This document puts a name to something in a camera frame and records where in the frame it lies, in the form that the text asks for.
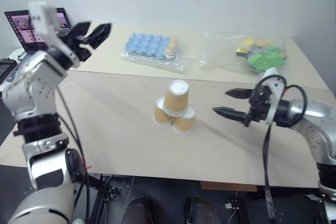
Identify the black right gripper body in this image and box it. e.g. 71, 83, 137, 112
243, 86, 272, 128

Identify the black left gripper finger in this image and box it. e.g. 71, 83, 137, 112
68, 21, 92, 39
85, 23, 112, 50

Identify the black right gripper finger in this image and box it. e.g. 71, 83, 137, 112
212, 106, 249, 123
225, 89, 254, 100

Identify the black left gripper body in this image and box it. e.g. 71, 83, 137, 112
57, 30, 93, 62

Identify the green plastic toy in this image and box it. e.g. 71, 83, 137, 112
246, 46, 287, 73

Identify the large clear plastic bag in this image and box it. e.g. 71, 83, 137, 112
198, 31, 289, 78

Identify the brown paper cup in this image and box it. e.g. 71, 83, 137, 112
172, 105, 197, 135
152, 97, 174, 127
162, 79, 190, 118

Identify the blue egg tray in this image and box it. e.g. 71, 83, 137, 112
125, 32, 172, 58

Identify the yellow plastic toy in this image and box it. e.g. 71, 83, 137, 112
243, 38, 274, 49

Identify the open laptop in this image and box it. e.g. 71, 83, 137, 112
4, 7, 73, 54

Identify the brown cardboard piece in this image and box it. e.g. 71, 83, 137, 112
201, 181, 258, 193

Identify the black electronic device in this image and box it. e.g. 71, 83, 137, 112
0, 57, 18, 84

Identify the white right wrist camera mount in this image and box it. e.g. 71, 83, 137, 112
258, 68, 287, 126

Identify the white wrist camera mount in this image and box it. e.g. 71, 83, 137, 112
27, 1, 80, 68
258, 68, 287, 126

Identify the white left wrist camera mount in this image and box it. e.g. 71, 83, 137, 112
27, 1, 80, 68

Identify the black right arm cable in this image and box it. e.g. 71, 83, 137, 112
256, 76, 308, 224

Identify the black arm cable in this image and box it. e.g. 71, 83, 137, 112
256, 76, 308, 224
55, 86, 91, 224

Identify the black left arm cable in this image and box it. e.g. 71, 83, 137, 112
55, 86, 91, 224

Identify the black table frame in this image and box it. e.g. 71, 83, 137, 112
88, 173, 112, 224

